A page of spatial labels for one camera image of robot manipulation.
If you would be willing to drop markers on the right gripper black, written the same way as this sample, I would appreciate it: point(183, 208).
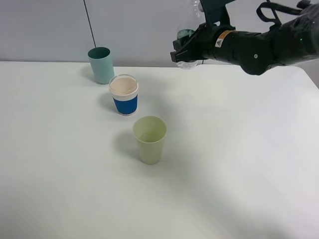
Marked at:
point(199, 44)

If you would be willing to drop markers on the clear bottle green label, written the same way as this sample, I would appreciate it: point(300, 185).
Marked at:
point(192, 18)

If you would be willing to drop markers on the light green plastic cup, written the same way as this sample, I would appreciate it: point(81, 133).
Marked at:
point(150, 132)

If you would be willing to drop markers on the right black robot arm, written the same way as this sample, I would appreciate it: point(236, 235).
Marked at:
point(293, 37)

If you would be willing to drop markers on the blue sleeved white cup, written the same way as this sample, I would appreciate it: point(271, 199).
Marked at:
point(124, 91)

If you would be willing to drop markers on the teal plastic cup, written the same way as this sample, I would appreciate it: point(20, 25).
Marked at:
point(101, 62)

